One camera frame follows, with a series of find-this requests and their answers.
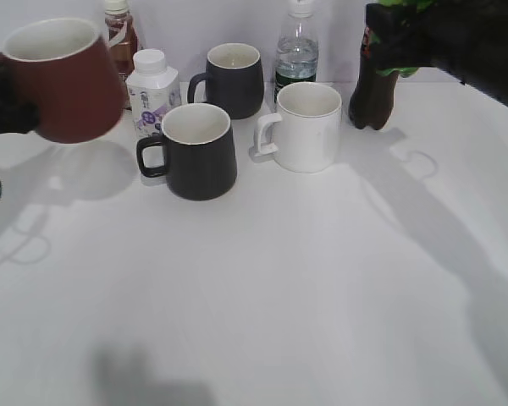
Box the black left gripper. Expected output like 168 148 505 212
0 53 39 134

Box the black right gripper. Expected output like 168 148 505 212
365 0 508 118

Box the green soda bottle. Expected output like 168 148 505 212
366 1 433 78

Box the red ceramic mug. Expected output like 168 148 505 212
2 17 124 144

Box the dark cola bottle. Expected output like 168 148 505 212
348 25 399 130

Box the brown coffee bottle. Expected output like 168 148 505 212
103 0 141 110

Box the white yogurt bottle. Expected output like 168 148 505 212
126 49 182 138

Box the clear water bottle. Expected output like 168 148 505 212
273 1 319 101

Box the white ceramic mug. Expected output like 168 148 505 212
253 81 342 173

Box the front black mug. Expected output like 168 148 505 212
136 103 238 201

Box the black mug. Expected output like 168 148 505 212
136 103 238 201
187 43 264 120

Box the rear black mug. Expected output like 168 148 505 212
187 43 264 120

